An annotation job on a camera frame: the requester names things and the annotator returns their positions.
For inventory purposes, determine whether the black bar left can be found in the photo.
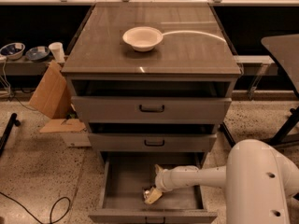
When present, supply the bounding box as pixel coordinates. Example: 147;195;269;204
0;113;21;155

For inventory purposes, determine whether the grey middle drawer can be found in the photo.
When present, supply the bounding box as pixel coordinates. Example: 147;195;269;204
89;123;217;152

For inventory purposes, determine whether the brown cardboard box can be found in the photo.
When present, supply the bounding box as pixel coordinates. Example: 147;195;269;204
29;61;91;147

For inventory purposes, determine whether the grey table right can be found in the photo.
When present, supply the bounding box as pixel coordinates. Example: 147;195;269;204
261;34;299;96

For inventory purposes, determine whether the grey drawer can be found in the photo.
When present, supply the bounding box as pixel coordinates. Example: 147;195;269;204
89;123;217;152
90;152;217;224
72;79;232;124

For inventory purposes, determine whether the white bowl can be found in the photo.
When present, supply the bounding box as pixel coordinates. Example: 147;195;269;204
122;26;163;52

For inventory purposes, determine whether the blue bowl far left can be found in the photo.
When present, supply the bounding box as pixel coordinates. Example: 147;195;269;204
0;42;25;61

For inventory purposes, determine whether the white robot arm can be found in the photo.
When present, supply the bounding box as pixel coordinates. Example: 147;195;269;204
145;139;299;224

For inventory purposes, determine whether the black metal stand frame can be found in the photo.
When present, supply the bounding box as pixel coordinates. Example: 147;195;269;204
220;105;299;149

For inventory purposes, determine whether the grey top drawer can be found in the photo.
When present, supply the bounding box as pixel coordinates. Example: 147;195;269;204
72;79;232;124

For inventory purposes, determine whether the black floor cable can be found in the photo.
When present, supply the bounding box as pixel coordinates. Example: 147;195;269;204
0;191;72;224

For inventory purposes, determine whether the grey bottom drawer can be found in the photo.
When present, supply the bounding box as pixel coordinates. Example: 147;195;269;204
90;152;217;224

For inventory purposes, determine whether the grey drawer cabinet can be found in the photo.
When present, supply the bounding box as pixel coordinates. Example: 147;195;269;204
61;2;243;170

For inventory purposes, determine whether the blue bowl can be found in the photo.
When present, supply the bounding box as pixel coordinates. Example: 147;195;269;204
0;42;25;61
25;46;50;62

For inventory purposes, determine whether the white paper cup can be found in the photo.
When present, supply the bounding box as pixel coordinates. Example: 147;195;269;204
49;42;65;63

